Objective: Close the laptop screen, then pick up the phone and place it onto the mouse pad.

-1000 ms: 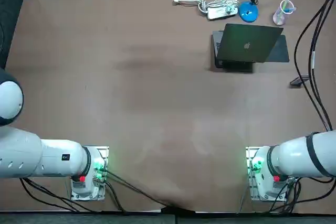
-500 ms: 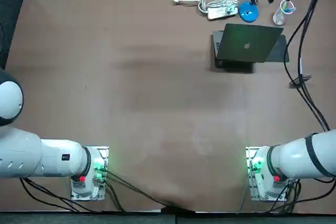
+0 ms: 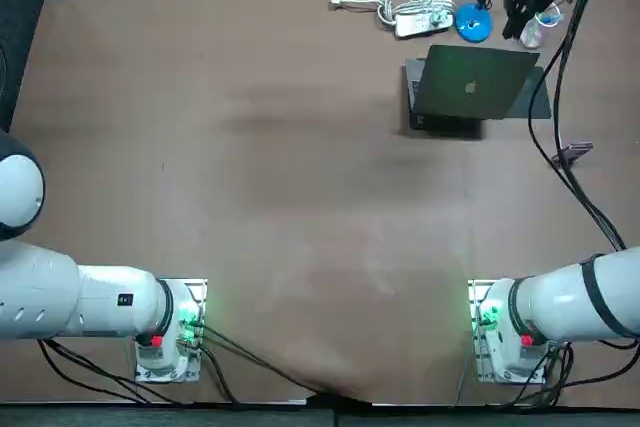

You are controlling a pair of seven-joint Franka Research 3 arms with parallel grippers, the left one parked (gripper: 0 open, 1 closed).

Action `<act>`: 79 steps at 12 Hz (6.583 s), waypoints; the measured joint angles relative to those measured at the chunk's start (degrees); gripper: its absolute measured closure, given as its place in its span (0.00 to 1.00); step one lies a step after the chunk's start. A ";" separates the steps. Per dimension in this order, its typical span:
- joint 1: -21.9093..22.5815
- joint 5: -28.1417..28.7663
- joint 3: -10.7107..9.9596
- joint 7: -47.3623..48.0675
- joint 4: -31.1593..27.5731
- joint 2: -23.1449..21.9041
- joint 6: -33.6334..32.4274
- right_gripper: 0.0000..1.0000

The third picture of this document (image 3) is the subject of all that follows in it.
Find grey laptop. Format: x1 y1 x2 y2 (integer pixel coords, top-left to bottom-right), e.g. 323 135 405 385
403 44 542 141

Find white power strip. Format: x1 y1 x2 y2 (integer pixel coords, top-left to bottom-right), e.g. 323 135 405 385
394 9 457 39

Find white coiled charger cable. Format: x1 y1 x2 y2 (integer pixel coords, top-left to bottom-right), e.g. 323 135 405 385
407 0 455 28

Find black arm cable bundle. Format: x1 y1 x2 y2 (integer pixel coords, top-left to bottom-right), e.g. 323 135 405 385
527 0 629 253

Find black base cables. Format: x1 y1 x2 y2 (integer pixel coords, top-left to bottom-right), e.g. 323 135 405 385
37 319 374 406
454 336 640 411

